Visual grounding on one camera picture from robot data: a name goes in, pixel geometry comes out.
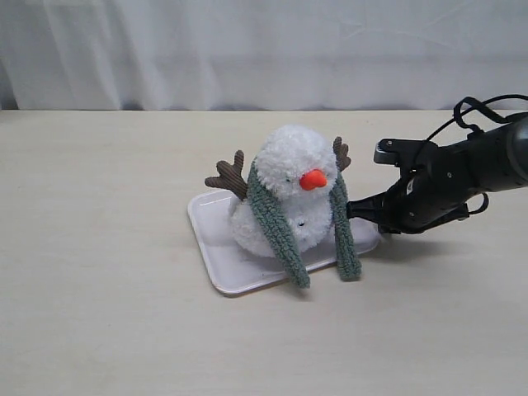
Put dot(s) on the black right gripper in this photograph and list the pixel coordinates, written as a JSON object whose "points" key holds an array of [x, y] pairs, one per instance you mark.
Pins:
{"points": [[449, 186]]}

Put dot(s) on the white plush snowman toy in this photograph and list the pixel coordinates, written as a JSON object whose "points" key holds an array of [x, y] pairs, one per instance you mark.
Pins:
{"points": [[298, 167]]}

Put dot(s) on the green fleece scarf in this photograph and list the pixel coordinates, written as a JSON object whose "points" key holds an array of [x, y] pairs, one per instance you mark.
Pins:
{"points": [[272, 227]]}

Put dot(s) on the white rectangular plastic tray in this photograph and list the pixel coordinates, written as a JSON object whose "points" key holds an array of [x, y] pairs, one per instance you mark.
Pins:
{"points": [[232, 270]]}

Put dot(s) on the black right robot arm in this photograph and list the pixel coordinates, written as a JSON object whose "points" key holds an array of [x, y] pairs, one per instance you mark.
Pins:
{"points": [[506, 147]]}

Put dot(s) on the white backdrop curtain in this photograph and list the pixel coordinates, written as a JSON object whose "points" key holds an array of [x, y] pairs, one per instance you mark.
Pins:
{"points": [[259, 55]]}

